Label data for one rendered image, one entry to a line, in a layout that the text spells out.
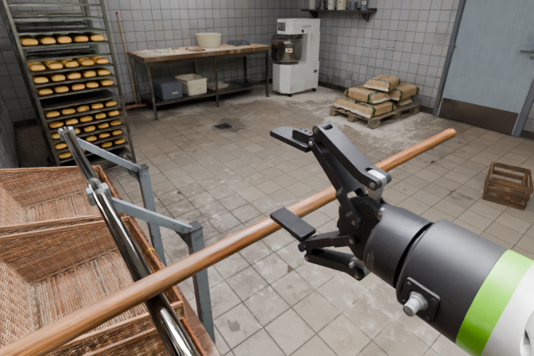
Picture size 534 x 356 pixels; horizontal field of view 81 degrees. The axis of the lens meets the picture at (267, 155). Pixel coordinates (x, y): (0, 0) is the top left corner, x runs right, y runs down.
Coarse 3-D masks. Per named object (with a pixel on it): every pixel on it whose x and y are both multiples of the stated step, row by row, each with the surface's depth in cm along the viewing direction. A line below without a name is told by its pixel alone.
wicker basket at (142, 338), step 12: (132, 336) 82; (144, 336) 84; (156, 336) 87; (192, 336) 86; (108, 348) 78; (120, 348) 80; (132, 348) 83; (144, 348) 85; (156, 348) 88; (204, 348) 83
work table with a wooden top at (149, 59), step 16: (160, 48) 506; (208, 48) 506; (224, 48) 506; (240, 48) 508; (256, 48) 526; (160, 64) 442; (240, 80) 600; (144, 96) 497; (192, 96) 497; (208, 96) 508
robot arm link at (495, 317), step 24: (504, 264) 24; (528, 264) 24; (480, 288) 23; (504, 288) 23; (528, 288) 22; (480, 312) 23; (504, 312) 22; (528, 312) 21; (480, 336) 23; (504, 336) 22
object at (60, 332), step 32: (384, 160) 79; (320, 192) 64; (256, 224) 55; (192, 256) 48; (224, 256) 50; (128, 288) 42; (160, 288) 44; (64, 320) 38; (96, 320) 39; (0, 352) 35; (32, 352) 35
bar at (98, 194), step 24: (72, 144) 94; (144, 168) 127; (96, 192) 70; (144, 192) 131; (144, 216) 82; (120, 240) 56; (192, 240) 93; (144, 264) 51; (168, 312) 43; (168, 336) 40
